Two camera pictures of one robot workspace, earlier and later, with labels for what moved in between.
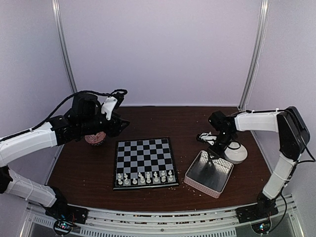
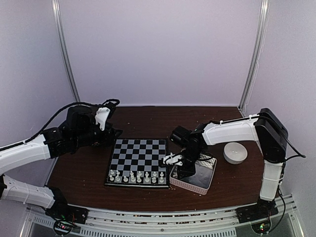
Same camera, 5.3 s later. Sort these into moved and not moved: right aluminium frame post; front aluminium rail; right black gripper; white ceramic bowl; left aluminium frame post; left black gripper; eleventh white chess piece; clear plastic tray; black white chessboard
Moved: right black gripper; black white chessboard; left black gripper; eleventh white chess piece; clear plastic tray
Not moved: white ceramic bowl; front aluminium rail; left aluminium frame post; right aluminium frame post
